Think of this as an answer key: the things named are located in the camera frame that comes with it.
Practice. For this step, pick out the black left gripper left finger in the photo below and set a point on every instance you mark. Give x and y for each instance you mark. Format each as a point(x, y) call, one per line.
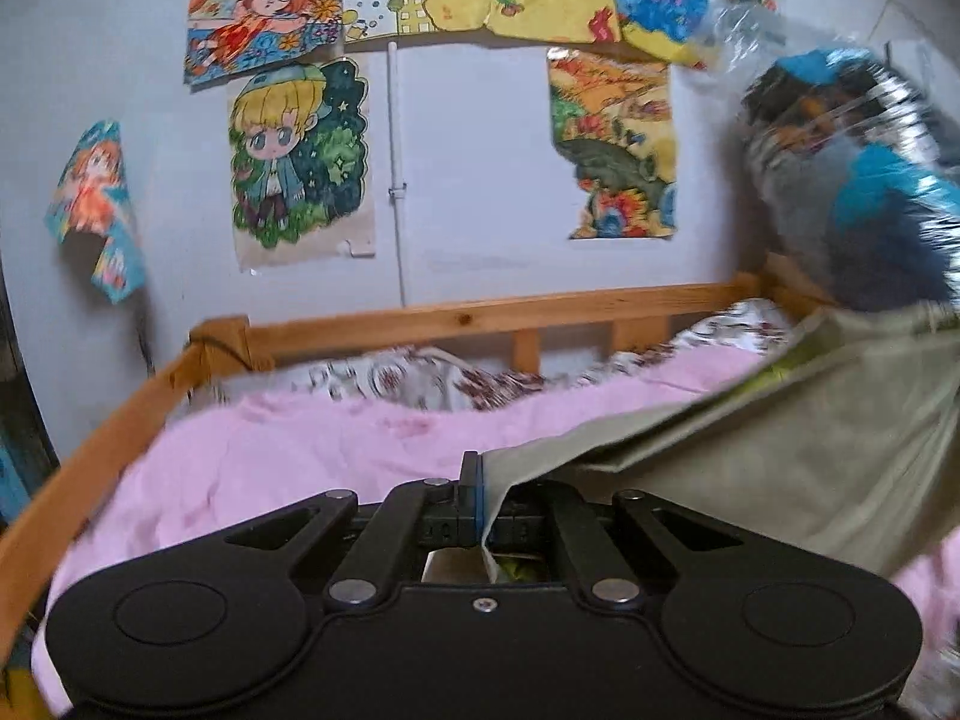
point(437, 513)

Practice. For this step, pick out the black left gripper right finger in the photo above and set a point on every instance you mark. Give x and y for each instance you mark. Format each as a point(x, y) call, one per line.
point(527, 518)

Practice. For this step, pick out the olive beige brown garment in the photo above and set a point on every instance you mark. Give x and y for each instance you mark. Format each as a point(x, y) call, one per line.
point(844, 442)

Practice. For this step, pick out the plastic bag with blue clothes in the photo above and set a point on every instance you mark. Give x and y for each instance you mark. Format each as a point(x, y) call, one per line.
point(857, 167)

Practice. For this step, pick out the floral patterned quilt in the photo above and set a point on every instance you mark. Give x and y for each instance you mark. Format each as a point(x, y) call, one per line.
point(429, 378)

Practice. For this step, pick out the pink bed sheet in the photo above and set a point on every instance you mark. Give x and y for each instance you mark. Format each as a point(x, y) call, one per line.
point(233, 462)

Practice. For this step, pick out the blond anime boy poster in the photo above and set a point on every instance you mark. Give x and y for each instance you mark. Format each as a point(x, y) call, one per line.
point(300, 165)

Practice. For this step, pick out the small anime girl poster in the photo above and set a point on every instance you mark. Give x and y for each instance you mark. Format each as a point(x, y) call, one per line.
point(92, 198)

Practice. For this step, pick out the red-haired anime girl poster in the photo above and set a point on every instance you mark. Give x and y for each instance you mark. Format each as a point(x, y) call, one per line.
point(229, 37)

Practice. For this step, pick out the wooden bed frame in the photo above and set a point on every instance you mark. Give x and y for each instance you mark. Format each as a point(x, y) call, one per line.
point(34, 543)

